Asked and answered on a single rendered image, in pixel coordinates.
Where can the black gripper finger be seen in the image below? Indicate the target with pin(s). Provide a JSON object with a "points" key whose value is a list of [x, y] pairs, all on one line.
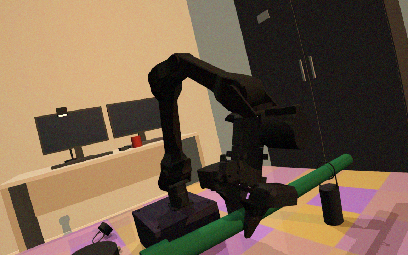
{"points": [[232, 200], [254, 212]]}

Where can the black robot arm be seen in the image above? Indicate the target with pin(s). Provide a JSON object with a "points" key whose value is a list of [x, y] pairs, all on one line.
{"points": [[243, 95]]}

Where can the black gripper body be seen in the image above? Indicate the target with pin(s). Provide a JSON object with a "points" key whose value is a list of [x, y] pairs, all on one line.
{"points": [[271, 195]]}

